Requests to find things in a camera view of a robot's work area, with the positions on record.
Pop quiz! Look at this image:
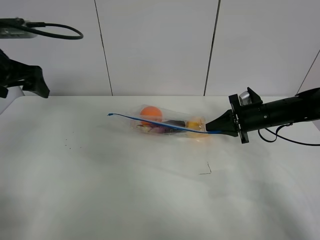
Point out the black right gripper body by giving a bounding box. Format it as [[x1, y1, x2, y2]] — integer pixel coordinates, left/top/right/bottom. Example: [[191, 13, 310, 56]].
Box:
[[228, 87, 263, 144]]

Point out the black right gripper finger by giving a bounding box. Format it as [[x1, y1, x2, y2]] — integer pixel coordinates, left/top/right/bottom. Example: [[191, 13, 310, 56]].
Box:
[[205, 109, 235, 131], [212, 130, 239, 137]]

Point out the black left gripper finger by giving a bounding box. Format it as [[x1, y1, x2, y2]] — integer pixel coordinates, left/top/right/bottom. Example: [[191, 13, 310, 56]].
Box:
[[11, 60, 50, 98]]

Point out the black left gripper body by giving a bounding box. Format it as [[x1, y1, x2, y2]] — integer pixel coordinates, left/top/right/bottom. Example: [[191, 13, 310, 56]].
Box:
[[0, 50, 14, 98]]

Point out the clear zip bag blue seal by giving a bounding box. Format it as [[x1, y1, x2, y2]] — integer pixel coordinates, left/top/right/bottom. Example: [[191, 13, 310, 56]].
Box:
[[107, 104, 222, 138]]

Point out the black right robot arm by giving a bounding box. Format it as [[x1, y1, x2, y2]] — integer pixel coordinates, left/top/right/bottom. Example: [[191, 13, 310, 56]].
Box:
[[205, 87, 320, 144]]

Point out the purple eggplant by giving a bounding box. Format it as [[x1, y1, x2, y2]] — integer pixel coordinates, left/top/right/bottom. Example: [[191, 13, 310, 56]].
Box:
[[147, 120, 186, 135]]

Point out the orange fruit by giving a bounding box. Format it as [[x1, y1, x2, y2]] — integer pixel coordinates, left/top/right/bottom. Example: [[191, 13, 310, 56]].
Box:
[[140, 106, 163, 122]]

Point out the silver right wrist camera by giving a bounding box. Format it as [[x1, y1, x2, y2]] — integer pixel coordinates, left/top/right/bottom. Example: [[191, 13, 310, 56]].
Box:
[[238, 91, 252, 106]]

